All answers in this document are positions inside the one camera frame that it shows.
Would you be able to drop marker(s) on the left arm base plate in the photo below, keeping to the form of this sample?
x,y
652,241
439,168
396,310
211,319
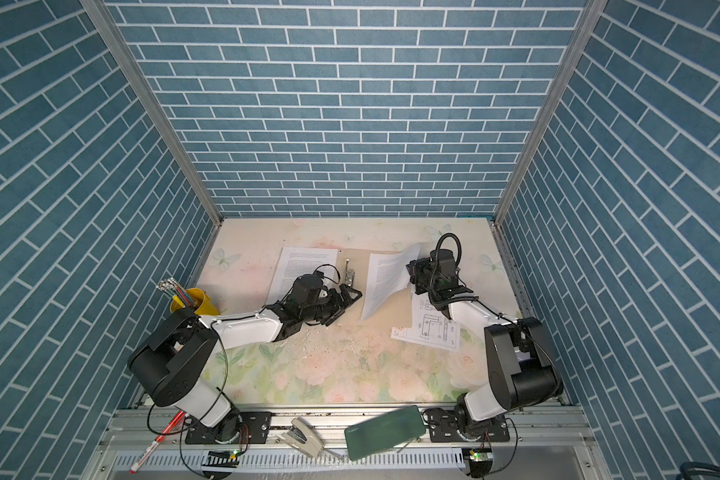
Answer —
x,y
244,428

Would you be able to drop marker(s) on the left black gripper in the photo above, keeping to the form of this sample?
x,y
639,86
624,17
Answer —
x,y
339,307

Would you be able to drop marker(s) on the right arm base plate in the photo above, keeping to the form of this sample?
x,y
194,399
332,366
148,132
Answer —
x,y
450,426

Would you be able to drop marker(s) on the diagram paper sheet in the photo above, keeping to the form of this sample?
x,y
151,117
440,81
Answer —
x,y
429,327

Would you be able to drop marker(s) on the coloured pens bundle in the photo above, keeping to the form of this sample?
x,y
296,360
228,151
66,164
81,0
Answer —
x,y
170,286

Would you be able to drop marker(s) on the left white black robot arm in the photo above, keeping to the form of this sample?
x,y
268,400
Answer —
x,y
170,362

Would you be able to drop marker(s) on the beige cardboard folder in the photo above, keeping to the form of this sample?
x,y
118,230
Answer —
x,y
359,261

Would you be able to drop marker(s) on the yellow pen cup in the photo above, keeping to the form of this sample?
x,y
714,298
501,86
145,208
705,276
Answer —
x,y
203,303

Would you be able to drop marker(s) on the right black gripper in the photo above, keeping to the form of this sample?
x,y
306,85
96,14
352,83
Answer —
x,y
414,269

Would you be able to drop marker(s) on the printed text paper sheet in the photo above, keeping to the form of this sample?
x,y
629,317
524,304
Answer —
x,y
294,262

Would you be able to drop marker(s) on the grey stapler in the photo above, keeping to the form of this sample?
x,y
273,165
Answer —
x,y
302,437

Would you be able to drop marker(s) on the metal folder clip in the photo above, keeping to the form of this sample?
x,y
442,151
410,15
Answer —
x,y
349,273

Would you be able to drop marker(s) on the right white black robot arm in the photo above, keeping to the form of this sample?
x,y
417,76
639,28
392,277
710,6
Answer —
x,y
521,371

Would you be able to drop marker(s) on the red marker pen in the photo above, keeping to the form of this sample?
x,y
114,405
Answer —
x,y
174,423

